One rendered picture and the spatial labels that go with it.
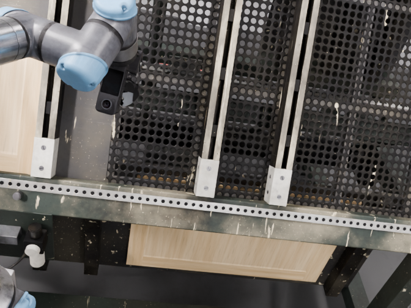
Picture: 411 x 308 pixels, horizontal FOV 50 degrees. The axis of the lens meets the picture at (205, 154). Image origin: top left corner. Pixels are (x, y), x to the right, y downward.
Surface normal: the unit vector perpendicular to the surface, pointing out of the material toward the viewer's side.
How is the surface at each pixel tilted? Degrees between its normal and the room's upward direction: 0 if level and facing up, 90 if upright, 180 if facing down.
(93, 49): 37
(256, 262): 90
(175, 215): 57
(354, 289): 0
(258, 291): 0
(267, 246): 90
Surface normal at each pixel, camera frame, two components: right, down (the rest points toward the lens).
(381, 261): 0.18, -0.76
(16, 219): 0.03, 0.64
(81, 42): 0.02, -0.43
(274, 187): 0.12, 0.12
